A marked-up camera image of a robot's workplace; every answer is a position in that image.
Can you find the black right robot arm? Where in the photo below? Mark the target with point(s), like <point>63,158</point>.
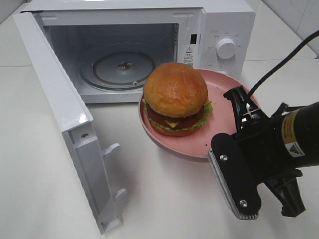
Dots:
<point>310,132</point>

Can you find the upper white power knob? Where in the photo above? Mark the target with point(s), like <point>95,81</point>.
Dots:
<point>226,48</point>

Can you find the white microwave oven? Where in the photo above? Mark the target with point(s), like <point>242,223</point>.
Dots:
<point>183,31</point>

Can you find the pink round plate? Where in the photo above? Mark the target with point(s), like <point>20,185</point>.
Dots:
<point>195,147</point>

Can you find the white microwave door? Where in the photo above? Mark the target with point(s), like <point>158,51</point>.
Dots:
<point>75,123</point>

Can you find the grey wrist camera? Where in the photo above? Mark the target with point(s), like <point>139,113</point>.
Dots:
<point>234,177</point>

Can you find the glass microwave turntable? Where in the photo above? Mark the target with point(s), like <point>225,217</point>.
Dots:
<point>122,66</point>

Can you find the lower white timer knob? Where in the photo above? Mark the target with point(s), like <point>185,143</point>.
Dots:
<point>224,72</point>

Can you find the burger with lettuce and cheese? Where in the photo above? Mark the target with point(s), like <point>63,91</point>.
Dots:
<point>176,101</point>

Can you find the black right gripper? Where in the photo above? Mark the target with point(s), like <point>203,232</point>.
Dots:
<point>271,148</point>

